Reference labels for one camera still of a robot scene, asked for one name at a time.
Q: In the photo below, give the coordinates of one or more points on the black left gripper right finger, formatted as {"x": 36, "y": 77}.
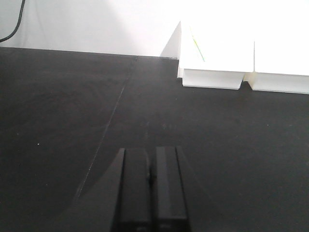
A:
{"x": 169, "y": 202}

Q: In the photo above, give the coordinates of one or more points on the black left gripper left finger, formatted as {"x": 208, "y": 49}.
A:
{"x": 120, "y": 200}

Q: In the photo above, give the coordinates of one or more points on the left white storage bin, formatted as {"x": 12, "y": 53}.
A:
{"x": 228, "y": 56}

